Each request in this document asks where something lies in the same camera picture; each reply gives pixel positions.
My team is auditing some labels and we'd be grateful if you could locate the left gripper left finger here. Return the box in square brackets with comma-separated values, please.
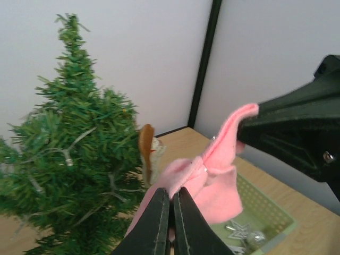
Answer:
[111, 188, 170, 255]

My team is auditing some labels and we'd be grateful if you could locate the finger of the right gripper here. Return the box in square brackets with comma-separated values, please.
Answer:
[237, 96, 339, 182]

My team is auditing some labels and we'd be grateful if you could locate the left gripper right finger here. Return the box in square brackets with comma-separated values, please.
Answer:
[173, 187, 233, 255]

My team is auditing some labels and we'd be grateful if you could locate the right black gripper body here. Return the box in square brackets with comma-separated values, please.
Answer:
[313, 54, 340, 202]

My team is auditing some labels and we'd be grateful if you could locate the silver star ornament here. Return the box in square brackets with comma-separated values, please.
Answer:
[225, 220, 250, 254]

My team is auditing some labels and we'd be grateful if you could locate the pink fabric bow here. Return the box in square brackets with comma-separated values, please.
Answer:
[127, 104, 259, 232]

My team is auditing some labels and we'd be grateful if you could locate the silver glitter ball ornament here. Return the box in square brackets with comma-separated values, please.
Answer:
[246, 231, 266, 246]

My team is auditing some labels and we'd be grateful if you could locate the green perforated plastic basket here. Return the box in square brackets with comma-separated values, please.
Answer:
[211, 174, 296, 254]

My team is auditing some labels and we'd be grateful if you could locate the brown round doll ornament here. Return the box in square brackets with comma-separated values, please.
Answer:
[138, 124, 166, 188]

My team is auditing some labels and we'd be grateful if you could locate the small green christmas tree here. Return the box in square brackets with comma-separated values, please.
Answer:
[1, 14, 145, 254]

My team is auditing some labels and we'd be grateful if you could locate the clear string light garland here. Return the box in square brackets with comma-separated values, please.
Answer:
[0, 111, 144, 240]

